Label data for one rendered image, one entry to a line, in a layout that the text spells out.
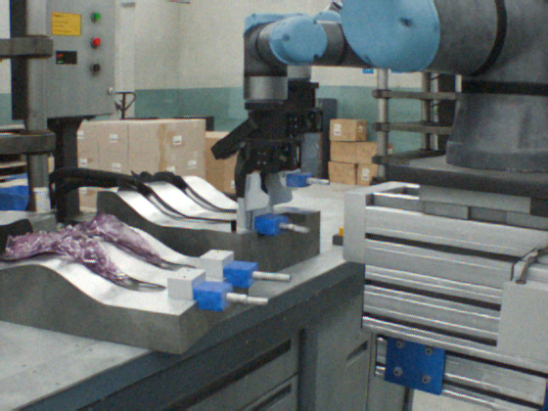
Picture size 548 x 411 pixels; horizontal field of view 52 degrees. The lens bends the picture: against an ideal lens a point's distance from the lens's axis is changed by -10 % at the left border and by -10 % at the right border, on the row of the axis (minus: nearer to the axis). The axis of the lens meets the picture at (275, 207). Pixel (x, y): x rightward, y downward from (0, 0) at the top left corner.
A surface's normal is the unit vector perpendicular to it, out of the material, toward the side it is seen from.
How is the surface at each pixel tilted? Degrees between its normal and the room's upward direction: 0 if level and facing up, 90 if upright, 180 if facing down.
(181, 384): 90
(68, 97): 90
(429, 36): 118
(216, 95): 90
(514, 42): 109
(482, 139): 73
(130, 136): 97
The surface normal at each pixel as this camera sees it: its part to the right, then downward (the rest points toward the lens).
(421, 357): -0.64, 0.14
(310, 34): 0.40, 0.16
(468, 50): 0.33, 0.70
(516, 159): -0.20, 0.17
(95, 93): 0.83, 0.10
